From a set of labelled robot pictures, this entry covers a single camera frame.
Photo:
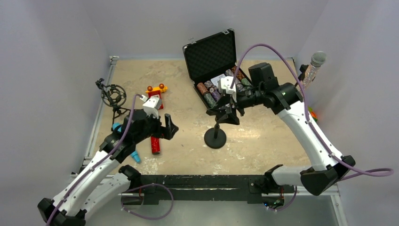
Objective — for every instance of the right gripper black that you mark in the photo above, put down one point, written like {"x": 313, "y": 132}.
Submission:
{"x": 226, "y": 109}

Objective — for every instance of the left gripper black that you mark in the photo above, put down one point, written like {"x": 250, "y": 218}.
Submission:
{"x": 163, "y": 127}

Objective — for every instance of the red glitter microphone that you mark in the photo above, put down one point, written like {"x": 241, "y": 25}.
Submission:
{"x": 155, "y": 145}

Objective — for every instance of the black mic stand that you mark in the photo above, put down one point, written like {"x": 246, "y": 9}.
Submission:
{"x": 307, "y": 75}
{"x": 215, "y": 137}

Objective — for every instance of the silver glitter microphone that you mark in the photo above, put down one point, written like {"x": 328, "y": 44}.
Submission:
{"x": 317, "y": 60}

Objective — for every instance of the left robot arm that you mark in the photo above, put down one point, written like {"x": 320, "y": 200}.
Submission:
{"x": 104, "y": 177}

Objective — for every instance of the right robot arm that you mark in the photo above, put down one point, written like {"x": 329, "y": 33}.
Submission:
{"x": 328, "y": 165}

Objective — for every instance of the red yellow toy block truck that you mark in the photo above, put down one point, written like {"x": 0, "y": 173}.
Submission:
{"x": 156, "y": 92}

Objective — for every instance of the black poker chip case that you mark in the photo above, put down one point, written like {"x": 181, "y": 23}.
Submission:
{"x": 208, "y": 58}

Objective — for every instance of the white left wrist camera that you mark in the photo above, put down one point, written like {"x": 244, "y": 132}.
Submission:
{"x": 151, "y": 105}

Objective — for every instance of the black shock mount tripod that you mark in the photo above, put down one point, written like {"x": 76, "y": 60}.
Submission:
{"x": 113, "y": 96}

